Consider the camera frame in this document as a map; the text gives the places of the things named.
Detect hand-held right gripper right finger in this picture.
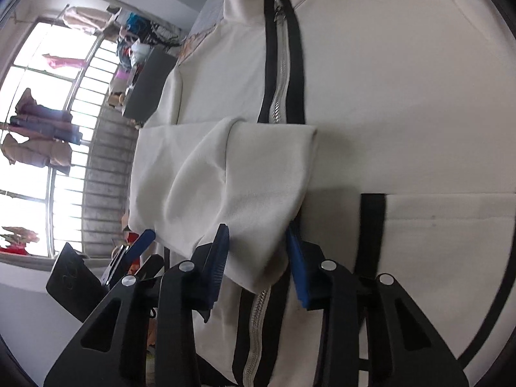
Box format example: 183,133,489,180
285,226,470,387

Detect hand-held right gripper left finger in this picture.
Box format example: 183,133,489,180
44,223,230,387

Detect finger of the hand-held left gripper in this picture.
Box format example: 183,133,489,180
135,255,165,281
103,229,156,289

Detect cream zip jacket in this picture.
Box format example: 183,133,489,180
129,0,516,387

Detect purple hanging clothes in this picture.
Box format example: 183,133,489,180
10,89,83,144

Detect red plant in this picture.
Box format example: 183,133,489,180
0,226,40,256

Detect grey ribbed balcony panel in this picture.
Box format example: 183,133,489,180
83,109,138,256

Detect beige hanging garment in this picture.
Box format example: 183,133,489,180
2,133,73,170

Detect pink hanging garment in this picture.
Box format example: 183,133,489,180
42,52,87,70

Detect pile of household clutter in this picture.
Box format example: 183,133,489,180
116,11,182,69

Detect pale hanging garment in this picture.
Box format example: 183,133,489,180
62,5,122,35

